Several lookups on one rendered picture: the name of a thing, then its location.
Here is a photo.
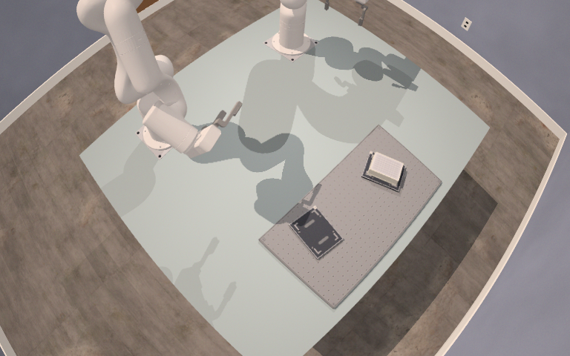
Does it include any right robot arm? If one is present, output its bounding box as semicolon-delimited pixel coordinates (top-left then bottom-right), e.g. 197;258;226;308
76;0;198;153

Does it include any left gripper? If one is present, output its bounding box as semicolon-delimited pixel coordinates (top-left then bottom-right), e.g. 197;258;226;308
324;0;369;26

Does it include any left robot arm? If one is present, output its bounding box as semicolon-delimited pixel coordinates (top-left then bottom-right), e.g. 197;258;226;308
272;0;310;56

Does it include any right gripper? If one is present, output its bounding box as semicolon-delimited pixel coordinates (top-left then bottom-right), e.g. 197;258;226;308
183;101;243;158

